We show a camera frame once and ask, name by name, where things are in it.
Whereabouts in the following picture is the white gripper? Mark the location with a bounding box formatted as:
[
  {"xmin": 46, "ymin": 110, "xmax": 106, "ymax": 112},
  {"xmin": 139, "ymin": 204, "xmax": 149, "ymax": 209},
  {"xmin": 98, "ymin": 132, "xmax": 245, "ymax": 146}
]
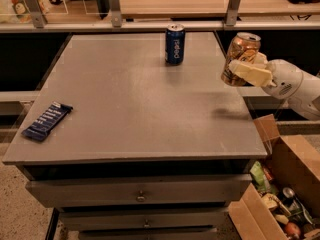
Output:
[{"xmin": 229, "ymin": 52, "xmax": 303, "ymax": 99}]

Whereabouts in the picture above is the orange gold soda can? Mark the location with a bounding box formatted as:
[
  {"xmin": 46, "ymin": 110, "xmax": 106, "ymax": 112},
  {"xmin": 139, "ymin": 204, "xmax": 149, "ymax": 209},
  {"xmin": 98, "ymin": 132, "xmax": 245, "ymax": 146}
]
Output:
[{"xmin": 221, "ymin": 32, "xmax": 261, "ymax": 86}]

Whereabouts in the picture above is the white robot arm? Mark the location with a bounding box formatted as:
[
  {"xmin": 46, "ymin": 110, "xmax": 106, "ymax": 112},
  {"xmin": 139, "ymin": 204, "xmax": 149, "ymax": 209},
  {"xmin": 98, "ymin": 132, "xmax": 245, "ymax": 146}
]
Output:
[{"xmin": 228, "ymin": 53, "xmax": 320, "ymax": 120}]

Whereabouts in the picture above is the blue Pepsi can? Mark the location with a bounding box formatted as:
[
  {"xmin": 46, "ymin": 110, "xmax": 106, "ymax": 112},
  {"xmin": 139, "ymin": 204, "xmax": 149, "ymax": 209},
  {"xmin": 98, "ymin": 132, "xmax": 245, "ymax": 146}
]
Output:
[{"xmin": 165, "ymin": 23, "xmax": 185, "ymax": 65}]

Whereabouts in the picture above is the open cardboard box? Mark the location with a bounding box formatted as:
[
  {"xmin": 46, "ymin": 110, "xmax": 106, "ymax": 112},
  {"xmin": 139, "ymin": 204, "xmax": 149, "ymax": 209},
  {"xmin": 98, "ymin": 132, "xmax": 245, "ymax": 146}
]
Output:
[{"xmin": 229, "ymin": 115, "xmax": 320, "ymax": 240}]

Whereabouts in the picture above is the green snack packet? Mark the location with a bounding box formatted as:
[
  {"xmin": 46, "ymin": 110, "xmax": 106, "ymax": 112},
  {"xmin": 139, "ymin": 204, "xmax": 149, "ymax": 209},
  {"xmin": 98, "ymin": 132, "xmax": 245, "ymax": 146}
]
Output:
[{"xmin": 250, "ymin": 161, "xmax": 271, "ymax": 193}]

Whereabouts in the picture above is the grey drawer cabinet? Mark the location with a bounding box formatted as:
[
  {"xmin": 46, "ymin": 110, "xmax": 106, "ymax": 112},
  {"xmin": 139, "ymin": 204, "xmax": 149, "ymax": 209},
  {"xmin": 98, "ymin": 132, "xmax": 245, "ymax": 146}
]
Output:
[{"xmin": 3, "ymin": 32, "xmax": 266, "ymax": 240}]

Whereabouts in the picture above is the wooden table top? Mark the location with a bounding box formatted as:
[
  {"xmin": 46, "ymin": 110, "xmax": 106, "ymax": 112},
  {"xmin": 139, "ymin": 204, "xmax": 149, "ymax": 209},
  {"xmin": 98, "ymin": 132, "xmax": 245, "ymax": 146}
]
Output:
[{"xmin": 120, "ymin": 0, "xmax": 320, "ymax": 18}]

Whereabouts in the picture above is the red apple in box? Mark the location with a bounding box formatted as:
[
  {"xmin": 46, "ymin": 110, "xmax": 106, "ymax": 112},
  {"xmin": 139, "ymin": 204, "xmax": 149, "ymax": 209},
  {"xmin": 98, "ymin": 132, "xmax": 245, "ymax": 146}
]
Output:
[{"xmin": 284, "ymin": 222, "xmax": 301, "ymax": 239}]

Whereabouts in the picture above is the round brass drawer knob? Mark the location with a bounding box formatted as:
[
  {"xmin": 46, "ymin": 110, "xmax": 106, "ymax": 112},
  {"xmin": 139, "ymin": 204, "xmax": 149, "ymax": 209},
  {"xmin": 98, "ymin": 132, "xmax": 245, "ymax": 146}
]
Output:
[{"xmin": 136, "ymin": 191, "xmax": 146, "ymax": 202}]

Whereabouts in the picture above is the lower brass drawer knob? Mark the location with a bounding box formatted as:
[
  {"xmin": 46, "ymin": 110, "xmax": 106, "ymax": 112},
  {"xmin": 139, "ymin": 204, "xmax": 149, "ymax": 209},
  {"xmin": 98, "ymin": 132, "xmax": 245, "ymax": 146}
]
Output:
[{"xmin": 143, "ymin": 219, "xmax": 151, "ymax": 228}]

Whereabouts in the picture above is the dark blue snack bar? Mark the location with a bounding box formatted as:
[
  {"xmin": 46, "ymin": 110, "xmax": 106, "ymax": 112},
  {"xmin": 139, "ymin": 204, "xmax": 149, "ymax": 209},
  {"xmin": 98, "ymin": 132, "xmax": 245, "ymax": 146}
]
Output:
[{"xmin": 22, "ymin": 102, "xmax": 73, "ymax": 142}]

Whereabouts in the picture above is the orange white carton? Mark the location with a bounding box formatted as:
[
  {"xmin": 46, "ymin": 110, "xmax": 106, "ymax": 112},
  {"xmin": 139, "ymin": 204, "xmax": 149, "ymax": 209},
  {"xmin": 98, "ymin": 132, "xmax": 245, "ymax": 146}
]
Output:
[{"xmin": 0, "ymin": 0, "xmax": 31, "ymax": 24}]

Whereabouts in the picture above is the grey metal railing bracket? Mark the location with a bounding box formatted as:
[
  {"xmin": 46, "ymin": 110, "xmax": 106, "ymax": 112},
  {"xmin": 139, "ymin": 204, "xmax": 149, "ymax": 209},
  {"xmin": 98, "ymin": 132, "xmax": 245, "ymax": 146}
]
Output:
[
  {"xmin": 25, "ymin": 0, "xmax": 47, "ymax": 28},
  {"xmin": 108, "ymin": 0, "xmax": 122, "ymax": 27},
  {"xmin": 224, "ymin": 0, "xmax": 241, "ymax": 26}
]

